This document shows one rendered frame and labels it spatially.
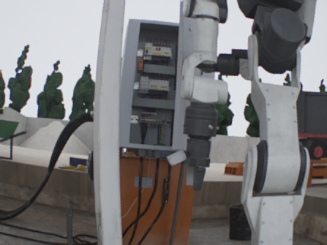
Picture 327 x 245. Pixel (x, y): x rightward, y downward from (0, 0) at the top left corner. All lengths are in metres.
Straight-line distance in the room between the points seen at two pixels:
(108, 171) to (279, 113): 0.62
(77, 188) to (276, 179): 3.29
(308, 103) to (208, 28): 9.05
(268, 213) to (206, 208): 3.31
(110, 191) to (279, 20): 0.81
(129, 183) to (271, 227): 1.50
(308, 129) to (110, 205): 8.87
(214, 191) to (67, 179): 1.49
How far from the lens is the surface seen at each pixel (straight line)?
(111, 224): 1.42
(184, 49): 1.64
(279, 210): 1.05
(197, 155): 1.11
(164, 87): 2.04
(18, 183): 4.28
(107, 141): 1.44
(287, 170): 1.04
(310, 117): 10.09
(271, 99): 1.13
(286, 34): 1.02
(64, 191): 4.19
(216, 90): 1.13
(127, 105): 1.91
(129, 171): 2.40
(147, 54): 2.06
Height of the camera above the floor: 0.62
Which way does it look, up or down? 4 degrees up
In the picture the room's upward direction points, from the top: 4 degrees clockwise
